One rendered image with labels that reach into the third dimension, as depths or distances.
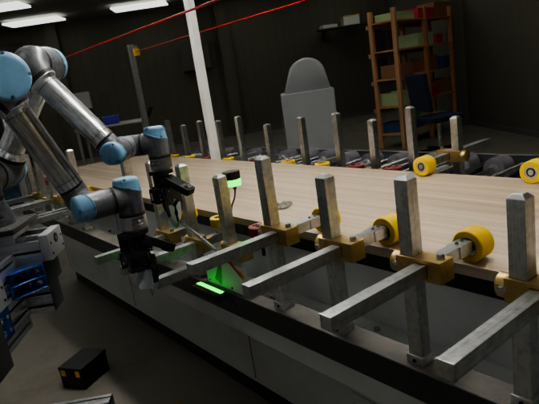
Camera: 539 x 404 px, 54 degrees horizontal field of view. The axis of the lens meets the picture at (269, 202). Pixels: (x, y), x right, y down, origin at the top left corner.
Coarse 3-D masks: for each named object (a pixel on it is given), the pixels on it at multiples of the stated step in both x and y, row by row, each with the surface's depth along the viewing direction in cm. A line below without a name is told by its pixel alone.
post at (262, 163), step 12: (264, 156) 150; (264, 168) 150; (264, 180) 150; (264, 192) 152; (264, 204) 153; (276, 204) 154; (264, 216) 155; (276, 216) 154; (276, 252) 156; (276, 264) 157; (276, 288) 160; (288, 288) 160; (276, 300) 162; (288, 300) 161
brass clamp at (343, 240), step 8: (320, 240) 137; (328, 240) 134; (336, 240) 132; (344, 240) 131; (360, 240) 130; (320, 248) 137; (344, 248) 130; (352, 248) 128; (360, 248) 130; (344, 256) 131; (352, 256) 129; (360, 256) 131
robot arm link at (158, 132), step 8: (144, 128) 178; (152, 128) 177; (160, 128) 178; (144, 136) 179; (152, 136) 177; (160, 136) 178; (144, 144) 178; (152, 144) 178; (160, 144) 179; (144, 152) 180; (152, 152) 179; (160, 152) 179; (168, 152) 182
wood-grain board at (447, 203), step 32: (192, 160) 363; (224, 160) 341; (256, 192) 233; (288, 192) 224; (352, 192) 207; (384, 192) 200; (448, 192) 187; (480, 192) 180; (512, 192) 175; (352, 224) 167; (448, 224) 153; (480, 224) 149; (384, 256) 143
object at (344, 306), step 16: (464, 240) 122; (464, 256) 120; (400, 272) 110; (416, 272) 110; (368, 288) 105; (384, 288) 104; (400, 288) 107; (352, 304) 99; (368, 304) 101; (320, 320) 97; (336, 320) 96; (352, 320) 98
